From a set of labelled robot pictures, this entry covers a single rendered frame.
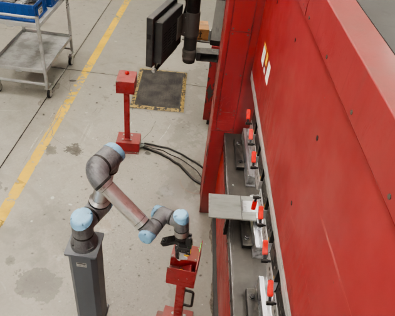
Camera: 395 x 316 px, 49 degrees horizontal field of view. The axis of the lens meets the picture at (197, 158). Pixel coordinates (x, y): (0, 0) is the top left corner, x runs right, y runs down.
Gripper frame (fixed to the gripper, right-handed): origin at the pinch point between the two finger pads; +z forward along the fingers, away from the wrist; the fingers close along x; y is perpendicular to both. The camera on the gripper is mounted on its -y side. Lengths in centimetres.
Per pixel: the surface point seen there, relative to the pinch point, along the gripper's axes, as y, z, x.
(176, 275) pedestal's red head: -0.2, 8.8, -4.8
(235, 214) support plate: 27.0, -13.9, 24.4
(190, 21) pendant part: -25, -65, 162
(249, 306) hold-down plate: 40.2, -3.1, -23.3
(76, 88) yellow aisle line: -181, 68, 264
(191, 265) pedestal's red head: 6.5, 9.4, 3.7
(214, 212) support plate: 15.3, -14.9, 23.0
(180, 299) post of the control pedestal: -0.2, 42.9, 2.5
